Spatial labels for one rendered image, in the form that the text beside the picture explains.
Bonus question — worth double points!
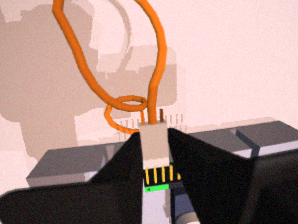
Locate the black pin header with yellow pins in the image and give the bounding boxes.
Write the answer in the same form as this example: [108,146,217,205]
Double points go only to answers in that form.
[143,161,184,193]

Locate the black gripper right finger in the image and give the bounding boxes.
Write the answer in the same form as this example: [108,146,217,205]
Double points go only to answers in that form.
[167,127,298,224]

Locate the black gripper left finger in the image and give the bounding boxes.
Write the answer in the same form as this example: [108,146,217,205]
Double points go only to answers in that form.
[0,132,143,224]

